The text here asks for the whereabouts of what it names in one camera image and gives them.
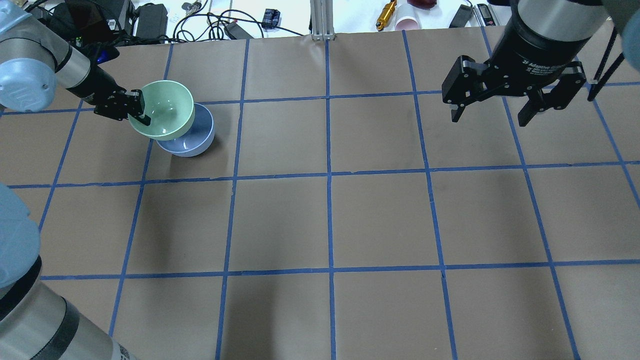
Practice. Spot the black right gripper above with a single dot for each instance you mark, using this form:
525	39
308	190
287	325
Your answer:
537	50

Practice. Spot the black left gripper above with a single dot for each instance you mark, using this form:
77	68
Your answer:
93	86

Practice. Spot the green bowl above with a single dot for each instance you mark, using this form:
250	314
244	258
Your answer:
170	107

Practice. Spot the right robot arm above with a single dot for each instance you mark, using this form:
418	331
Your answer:
625	16

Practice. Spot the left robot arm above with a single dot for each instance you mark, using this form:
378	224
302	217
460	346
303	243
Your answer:
35	62

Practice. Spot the blue bowl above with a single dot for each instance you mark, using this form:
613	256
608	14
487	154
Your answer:
197	139

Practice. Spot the black power adapter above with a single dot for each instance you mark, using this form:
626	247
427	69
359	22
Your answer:
151	21

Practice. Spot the gold cylinder tool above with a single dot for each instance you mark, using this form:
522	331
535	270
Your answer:
385	15

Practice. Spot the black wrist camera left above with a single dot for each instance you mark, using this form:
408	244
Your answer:
100	53

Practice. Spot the aluminium frame post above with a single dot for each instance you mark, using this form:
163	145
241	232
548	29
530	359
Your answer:
322	20

